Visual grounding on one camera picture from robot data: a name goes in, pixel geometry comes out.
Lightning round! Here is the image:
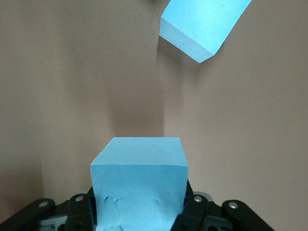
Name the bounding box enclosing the blue foam cube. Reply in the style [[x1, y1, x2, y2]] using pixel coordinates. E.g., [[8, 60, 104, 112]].
[[90, 137, 189, 231], [159, 0, 252, 64]]

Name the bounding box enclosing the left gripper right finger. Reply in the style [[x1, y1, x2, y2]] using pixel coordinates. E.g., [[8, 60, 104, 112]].
[[172, 182, 275, 231]]

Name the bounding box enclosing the brown table mat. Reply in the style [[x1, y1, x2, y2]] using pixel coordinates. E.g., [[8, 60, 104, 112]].
[[0, 0, 308, 231]]

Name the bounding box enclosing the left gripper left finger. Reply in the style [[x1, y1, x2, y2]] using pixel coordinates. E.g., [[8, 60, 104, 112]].
[[0, 184, 98, 231]]

